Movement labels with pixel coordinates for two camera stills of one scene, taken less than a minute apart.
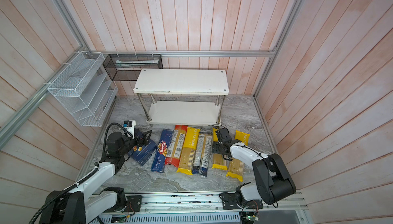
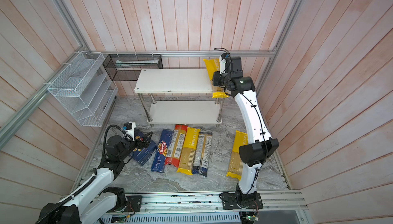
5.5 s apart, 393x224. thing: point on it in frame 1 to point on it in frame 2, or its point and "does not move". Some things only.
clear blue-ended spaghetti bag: (202, 152) does not move
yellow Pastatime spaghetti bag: (189, 151) does not move
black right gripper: (215, 147) to (216, 77)
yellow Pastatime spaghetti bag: (218, 162) to (212, 65)
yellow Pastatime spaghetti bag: (235, 170) does not move
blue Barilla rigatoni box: (142, 154) does not move
